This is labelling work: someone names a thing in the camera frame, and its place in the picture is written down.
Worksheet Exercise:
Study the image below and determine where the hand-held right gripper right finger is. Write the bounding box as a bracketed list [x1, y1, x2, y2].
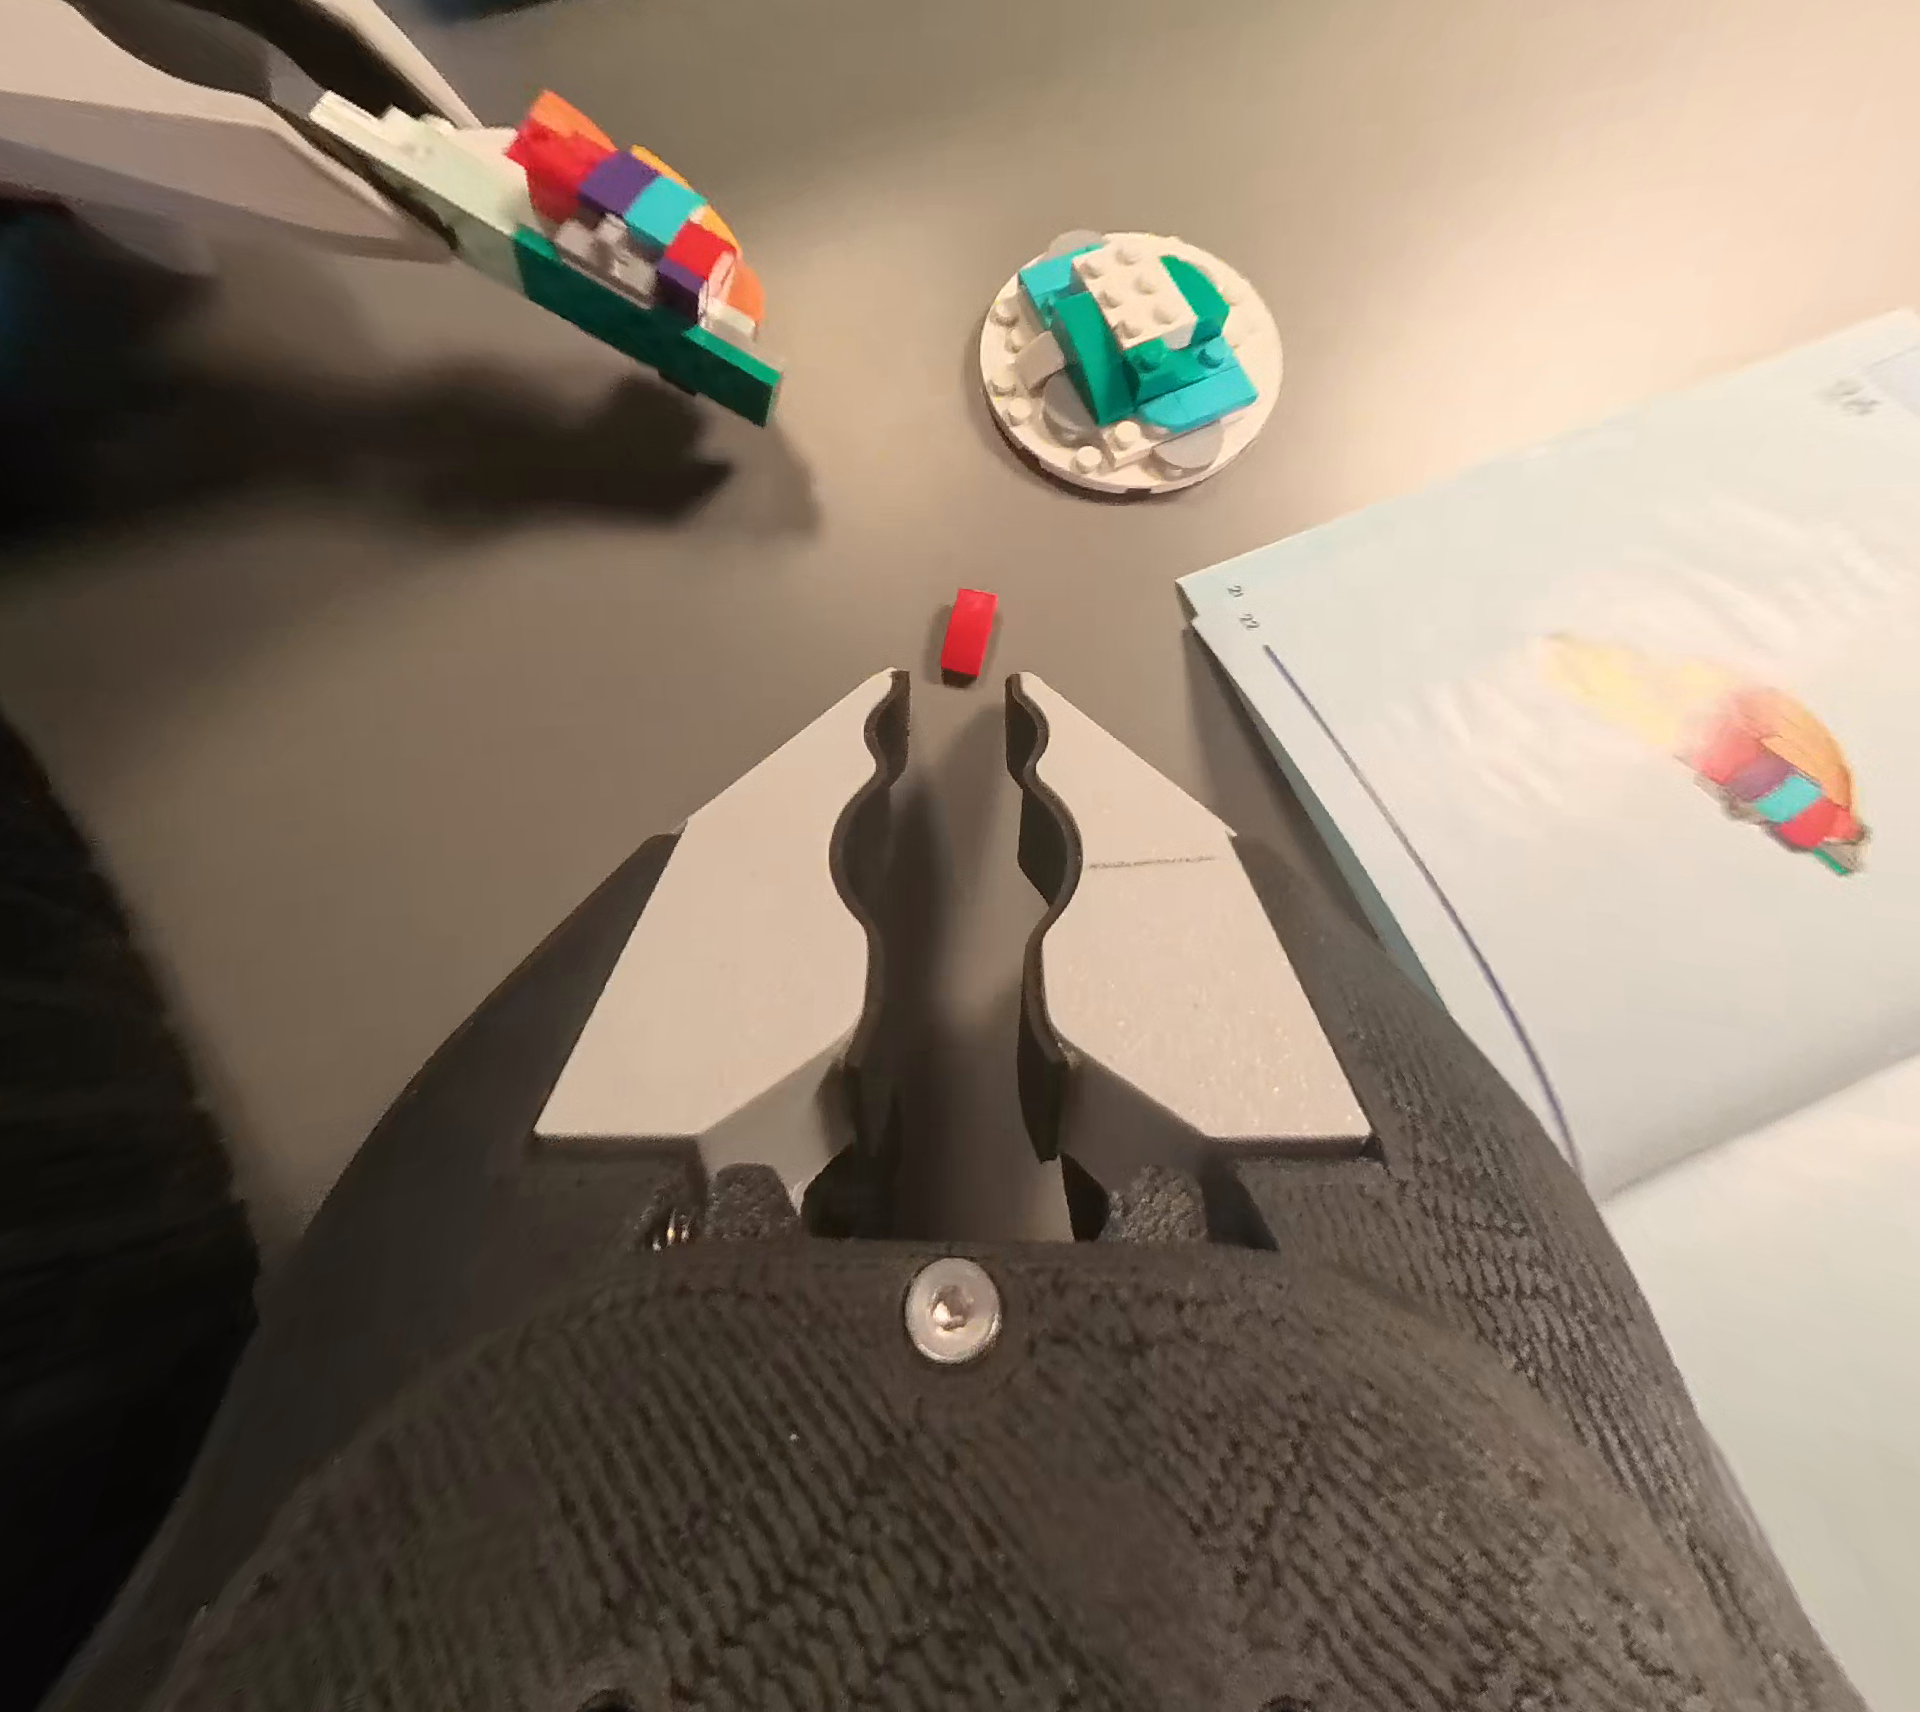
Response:
[1001, 670, 1378, 1162]

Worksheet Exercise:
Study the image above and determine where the pale blue instruction booklet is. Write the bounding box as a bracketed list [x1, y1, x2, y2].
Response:
[1175, 308, 1920, 1712]

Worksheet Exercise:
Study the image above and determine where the person's left forearm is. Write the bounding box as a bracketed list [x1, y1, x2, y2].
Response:
[0, 706, 264, 1712]

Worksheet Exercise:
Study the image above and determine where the multicoloured lego model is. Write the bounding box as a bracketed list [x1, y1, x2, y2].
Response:
[305, 86, 786, 428]

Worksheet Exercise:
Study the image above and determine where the round white lego base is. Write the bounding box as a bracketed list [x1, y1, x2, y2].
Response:
[977, 226, 1286, 493]

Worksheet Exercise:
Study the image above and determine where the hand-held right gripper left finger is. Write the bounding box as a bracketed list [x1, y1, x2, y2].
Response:
[532, 667, 917, 1200]

